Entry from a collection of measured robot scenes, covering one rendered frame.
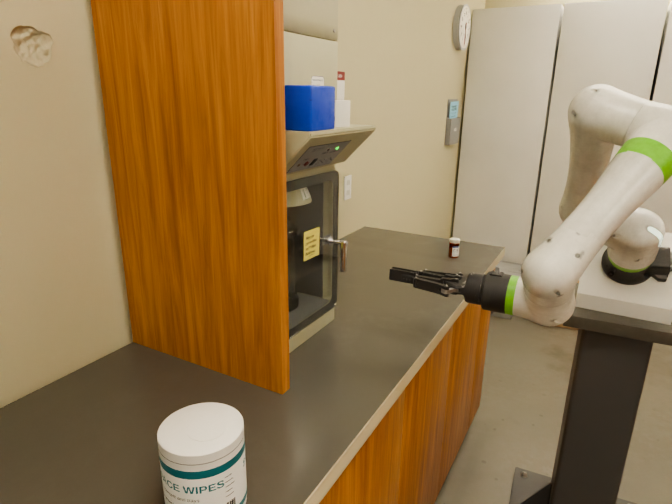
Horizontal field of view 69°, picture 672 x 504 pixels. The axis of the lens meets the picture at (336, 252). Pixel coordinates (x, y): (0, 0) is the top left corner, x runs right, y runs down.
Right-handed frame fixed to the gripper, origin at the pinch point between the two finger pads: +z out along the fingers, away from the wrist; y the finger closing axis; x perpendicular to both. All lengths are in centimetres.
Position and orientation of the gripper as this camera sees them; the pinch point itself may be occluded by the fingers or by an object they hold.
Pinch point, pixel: (403, 275)
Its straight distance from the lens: 128.0
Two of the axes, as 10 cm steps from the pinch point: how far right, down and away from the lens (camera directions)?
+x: -0.2, 9.6, 2.8
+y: -4.9, 2.3, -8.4
